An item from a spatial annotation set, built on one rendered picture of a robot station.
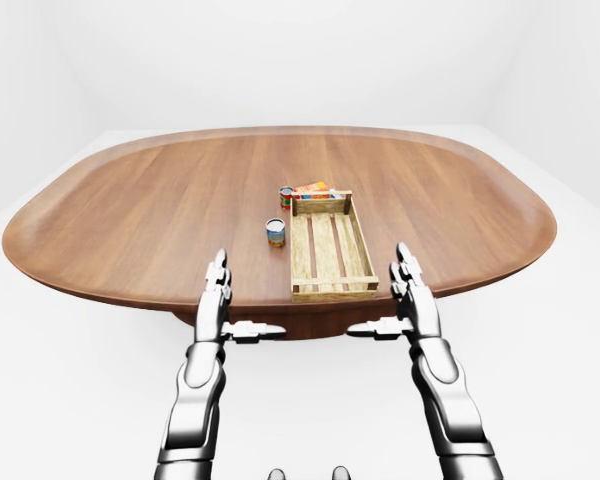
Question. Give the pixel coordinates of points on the red and green tin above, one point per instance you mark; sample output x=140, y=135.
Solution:
x=286, y=198

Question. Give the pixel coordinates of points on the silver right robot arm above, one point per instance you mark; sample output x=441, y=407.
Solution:
x=447, y=400

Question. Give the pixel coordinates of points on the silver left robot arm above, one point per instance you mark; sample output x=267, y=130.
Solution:
x=195, y=400

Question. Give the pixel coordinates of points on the orange printed food box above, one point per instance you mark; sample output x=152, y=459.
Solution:
x=312, y=189

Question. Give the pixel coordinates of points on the wooden slat tray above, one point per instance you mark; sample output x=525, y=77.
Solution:
x=330, y=245

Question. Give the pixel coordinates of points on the blue and yellow soup tin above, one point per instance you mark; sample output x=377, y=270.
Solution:
x=275, y=233

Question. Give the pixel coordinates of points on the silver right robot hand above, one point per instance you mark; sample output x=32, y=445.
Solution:
x=420, y=305

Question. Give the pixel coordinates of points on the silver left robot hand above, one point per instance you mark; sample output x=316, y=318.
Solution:
x=212, y=310

